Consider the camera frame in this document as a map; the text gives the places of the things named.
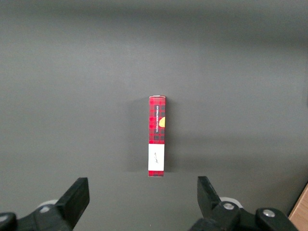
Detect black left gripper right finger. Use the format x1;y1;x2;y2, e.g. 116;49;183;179
190;176;242;231

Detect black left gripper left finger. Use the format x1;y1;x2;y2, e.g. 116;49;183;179
33;177;90;231

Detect red plaid shortbread box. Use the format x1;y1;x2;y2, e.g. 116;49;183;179
147;95;167;178

